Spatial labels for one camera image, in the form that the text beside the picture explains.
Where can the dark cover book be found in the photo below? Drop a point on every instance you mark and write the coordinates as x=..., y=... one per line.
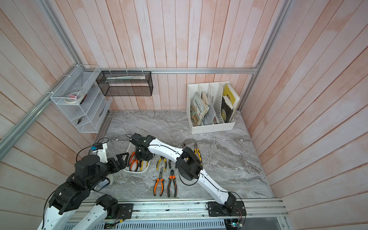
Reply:
x=227, y=109

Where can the tape roll on shelf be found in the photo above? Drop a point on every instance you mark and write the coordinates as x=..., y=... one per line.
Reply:
x=74, y=98

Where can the orange black greener pliers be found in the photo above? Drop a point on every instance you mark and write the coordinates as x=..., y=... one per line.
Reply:
x=159, y=184

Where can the colourful cover book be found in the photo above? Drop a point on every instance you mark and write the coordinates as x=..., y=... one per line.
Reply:
x=198, y=109

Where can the white wire mesh shelf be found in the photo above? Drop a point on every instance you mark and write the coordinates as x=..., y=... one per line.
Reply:
x=88, y=116

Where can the aluminium rail frame front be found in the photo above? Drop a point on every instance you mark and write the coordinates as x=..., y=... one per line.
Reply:
x=160, y=210

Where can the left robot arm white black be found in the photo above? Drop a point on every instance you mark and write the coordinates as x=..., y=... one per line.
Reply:
x=67, y=198

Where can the light blue alarm clock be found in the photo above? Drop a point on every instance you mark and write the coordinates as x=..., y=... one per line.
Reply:
x=109, y=182

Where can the white plastic storage box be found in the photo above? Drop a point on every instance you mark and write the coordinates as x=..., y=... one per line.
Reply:
x=132, y=148

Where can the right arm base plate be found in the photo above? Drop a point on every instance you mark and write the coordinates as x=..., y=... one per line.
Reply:
x=217, y=210

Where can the white file organizer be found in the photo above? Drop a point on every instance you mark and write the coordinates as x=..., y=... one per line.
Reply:
x=211, y=93

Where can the orange black cutting pliers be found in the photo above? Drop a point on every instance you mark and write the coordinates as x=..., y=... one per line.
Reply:
x=172, y=181

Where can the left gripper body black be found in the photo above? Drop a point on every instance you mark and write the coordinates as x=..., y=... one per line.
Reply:
x=112, y=167

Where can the yellow book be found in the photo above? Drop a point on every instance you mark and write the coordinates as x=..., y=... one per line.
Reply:
x=229, y=92

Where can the orange black combination pliers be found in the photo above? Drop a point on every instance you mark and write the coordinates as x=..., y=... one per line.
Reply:
x=134, y=164

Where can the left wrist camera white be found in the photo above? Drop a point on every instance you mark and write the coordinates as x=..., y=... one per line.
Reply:
x=100, y=150

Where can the yellow handled pliers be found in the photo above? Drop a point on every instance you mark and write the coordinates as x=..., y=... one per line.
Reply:
x=197, y=152

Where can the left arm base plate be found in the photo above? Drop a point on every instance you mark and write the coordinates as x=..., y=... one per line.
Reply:
x=120, y=211

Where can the black mesh wall basket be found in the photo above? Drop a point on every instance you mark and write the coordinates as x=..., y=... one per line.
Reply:
x=125, y=83

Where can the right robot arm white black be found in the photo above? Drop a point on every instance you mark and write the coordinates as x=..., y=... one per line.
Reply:
x=188, y=165

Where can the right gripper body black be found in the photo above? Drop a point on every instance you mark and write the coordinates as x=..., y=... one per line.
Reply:
x=141, y=156

